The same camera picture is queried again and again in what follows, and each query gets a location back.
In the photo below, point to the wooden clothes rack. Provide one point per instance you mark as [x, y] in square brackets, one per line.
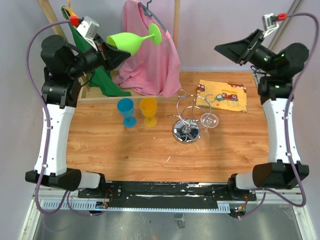
[92, 95]

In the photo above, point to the grey clothes hanger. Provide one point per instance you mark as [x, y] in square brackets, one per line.
[149, 13]

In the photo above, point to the aluminium frame rail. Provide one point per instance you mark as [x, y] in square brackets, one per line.
[95, 207]

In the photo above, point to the green vest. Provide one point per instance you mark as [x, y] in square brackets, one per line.
[101, 79]

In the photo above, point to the clear wine glass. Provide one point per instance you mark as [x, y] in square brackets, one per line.
[209, 121]

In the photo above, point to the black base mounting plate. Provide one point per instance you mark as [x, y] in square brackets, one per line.
[166, 194]

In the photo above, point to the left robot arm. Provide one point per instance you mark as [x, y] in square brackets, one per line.
[60, 97]

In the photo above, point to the pink t-shirt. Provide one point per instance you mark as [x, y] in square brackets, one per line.
[154, 69]

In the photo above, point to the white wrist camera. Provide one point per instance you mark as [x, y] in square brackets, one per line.
[88, 29]
[270, 24]

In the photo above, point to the yellow printed folded cloth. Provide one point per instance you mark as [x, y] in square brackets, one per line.
[222, 95]

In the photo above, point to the yellow clothes hanger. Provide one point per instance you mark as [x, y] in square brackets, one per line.
[67, 11]

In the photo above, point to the green plastic wine glass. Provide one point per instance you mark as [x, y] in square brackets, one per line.
[131, 43]

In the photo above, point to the blue plastic wine glass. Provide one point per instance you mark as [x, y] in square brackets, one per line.
[126, 108]

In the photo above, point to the chrome wine glass rack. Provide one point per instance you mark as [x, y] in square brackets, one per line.
[187, 129]

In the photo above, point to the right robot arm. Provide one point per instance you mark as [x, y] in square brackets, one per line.
[283, 169]

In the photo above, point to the orange plastic wine glass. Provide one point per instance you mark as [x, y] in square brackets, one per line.
[148, 107]

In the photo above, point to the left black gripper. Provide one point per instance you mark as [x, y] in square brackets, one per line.
[110, 56]

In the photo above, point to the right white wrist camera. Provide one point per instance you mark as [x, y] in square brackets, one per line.
[270, 24]

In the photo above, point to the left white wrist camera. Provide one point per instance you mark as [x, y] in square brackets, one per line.
[88, 29]

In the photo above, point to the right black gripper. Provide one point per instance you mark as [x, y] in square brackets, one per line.
[236, 51]

